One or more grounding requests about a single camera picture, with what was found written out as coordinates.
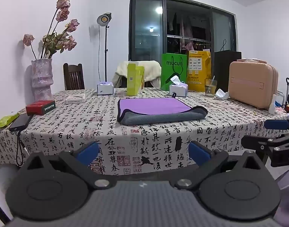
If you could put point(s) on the studio light on stand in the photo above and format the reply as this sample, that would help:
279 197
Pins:
103 19

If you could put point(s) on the black phone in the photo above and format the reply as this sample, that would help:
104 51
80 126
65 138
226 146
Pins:
20 122

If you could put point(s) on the yellow-green carton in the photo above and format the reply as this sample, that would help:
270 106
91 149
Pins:
134 80

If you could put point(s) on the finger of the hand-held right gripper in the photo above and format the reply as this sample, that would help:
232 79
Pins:
275 124
255 142

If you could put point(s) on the small white purple tissue box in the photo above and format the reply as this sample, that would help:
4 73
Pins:
105 89

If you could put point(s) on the black box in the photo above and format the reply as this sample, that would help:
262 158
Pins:
222 68

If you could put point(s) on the yellow paper bag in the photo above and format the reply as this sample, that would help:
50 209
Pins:
197 75

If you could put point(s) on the green leaf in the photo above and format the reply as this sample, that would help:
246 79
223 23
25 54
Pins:
7 121

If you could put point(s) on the drinking glass with straw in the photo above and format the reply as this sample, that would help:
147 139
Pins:
210 88

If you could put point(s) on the dark wooden chair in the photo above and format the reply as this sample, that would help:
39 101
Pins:
73 75

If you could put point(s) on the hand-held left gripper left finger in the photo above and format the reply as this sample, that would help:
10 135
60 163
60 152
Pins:
87 152

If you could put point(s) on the small white bottle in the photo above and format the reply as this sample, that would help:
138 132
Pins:
272 106

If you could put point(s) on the pink hard case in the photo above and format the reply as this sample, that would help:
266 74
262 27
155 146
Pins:
251 85

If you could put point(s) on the white flat box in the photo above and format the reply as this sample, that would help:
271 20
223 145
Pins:
75 98

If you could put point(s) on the hanging clothes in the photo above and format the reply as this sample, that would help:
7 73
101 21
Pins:
185 33

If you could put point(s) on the red flat box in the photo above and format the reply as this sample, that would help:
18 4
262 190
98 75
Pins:
40 108

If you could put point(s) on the black framed glass door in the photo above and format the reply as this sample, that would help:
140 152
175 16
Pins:
149 42

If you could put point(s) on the calligraphy print tablecloth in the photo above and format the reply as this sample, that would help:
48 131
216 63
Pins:
64 127

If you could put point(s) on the green paper bag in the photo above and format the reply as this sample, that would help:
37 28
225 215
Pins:
168 75

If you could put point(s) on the cream fleece blanket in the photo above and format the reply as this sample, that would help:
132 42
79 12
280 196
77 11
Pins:
152 69

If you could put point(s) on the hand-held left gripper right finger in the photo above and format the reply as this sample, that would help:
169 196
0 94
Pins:
199 153

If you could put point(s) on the pink speckled vase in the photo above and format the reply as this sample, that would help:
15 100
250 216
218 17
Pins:
41 80

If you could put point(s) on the purple and grey towel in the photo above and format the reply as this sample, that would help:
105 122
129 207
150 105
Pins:
154 106

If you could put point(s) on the person's grey clothing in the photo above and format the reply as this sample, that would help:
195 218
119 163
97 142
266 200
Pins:
287 198

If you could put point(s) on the dried pink roses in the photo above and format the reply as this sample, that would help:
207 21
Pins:
63 14

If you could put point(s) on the crumpled white tissue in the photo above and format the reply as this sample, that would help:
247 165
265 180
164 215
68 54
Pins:
221 94

